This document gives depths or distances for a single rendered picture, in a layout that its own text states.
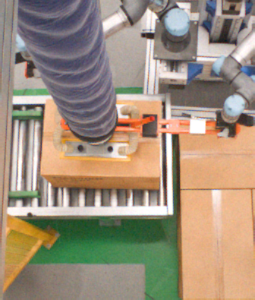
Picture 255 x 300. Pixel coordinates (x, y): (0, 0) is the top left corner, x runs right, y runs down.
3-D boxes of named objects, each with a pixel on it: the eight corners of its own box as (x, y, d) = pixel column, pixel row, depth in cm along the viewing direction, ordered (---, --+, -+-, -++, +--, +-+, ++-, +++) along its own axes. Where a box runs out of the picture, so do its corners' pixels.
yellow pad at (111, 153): (59, 159, 270) (58, 157, 265) (61, 139, 272) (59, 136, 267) (131, 162, 268) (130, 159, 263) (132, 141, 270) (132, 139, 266)
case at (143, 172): (53, 187, 323) (39, 175, 285) (58, 119, 333) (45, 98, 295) (159, 190, 320) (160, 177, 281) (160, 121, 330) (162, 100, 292)
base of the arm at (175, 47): (162, 24, 293) (162, 16, 283) (191, 26, 292) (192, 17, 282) (160, 52, 289) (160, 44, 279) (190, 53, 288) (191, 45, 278)
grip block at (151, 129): (140, 137, 260) (140, 134, 255) (140, 117, 263) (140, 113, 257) (158, 137, 260) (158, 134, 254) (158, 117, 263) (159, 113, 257)
